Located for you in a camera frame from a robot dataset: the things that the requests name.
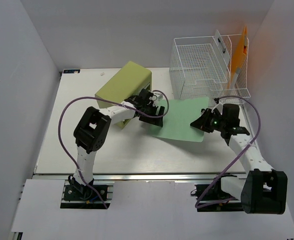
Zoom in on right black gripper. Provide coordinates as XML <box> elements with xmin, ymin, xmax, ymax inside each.
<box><xmin>191</xmin><ymin>108</ymin><xmax>226</xmax><ymax>133</ymax></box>

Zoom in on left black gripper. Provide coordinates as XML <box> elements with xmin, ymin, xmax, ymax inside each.
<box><xmin>139</xmin><ymin>103</ymin><xmax>165</xmax><ymax>128</ymax></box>

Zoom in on green clipboard with paper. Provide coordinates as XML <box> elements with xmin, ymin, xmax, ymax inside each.
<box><xmin>148</xmin><ymin>97</ymin><xmax>209</xmax><ymax>143</ymax></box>

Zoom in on green metal tool chest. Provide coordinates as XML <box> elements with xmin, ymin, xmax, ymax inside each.
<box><xmin>94</xmin><ymin>61</ymin><xmax>153</xmax><ymax>130</ymax></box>

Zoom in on white clipboard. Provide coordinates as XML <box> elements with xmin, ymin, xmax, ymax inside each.
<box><xmin>214</xmin><ymin>30</ymin><xmax>230</xmax><ymax>73</ymax></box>

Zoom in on orange notebook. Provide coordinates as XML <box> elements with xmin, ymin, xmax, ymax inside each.
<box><xmin>227</xmin><ymin>25</ymin><xmax>248</xmax><ymax>90</ymax></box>

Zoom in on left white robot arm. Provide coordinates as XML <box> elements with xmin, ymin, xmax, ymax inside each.
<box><xmin>70</xmin><ymin>89</ymin><xmax>169</xmax><ymax>200</ymax></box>

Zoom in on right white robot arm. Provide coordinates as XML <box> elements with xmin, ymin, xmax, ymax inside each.
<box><xmin>190</xmin><ymin>103</ymin><xmax>288</xmax><ymax>215</ymax></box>

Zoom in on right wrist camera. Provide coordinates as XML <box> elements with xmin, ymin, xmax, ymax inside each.
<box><xmin>211</xmin><ymin>98</ymin><xmax>223</xmax><ymax>113</ymax></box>

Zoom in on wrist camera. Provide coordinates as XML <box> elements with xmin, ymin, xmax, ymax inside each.
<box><xmin>152</xmin><ymin>92</ymin><xmax>163</xmax><ymax>101</ymax></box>
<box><xmin>211</xmin><ymin>98</ymin><xmax>223</xmax><ymax>113</ymax></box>

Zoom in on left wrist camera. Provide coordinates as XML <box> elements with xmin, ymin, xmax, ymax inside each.
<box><xmin>152</xmin><ymin>92</ymin><xmax>163</xmax><ymax>101</ymax></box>

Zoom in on white wire file rack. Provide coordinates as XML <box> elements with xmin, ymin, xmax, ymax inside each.
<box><xmin>169</xmin><ymin>34</ymin><xmax>250</xmax><ymax>100</ymax></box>

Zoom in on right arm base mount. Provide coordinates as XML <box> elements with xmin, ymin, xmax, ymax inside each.
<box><xmin>197</xmin><ymin>173</ymin><xmax>245</xmax><ymax>212</ymax></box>

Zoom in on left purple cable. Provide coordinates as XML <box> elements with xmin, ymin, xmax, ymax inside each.
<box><xmin>58</xmin><ymin>89</ymin><xmax>170</xmax><ymax>210</ymax></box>

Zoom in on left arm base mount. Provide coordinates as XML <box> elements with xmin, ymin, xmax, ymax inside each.
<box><xmin>60</xmin><ymin>175</ymin><xmax>113</xmax><ymax>210</ymax></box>

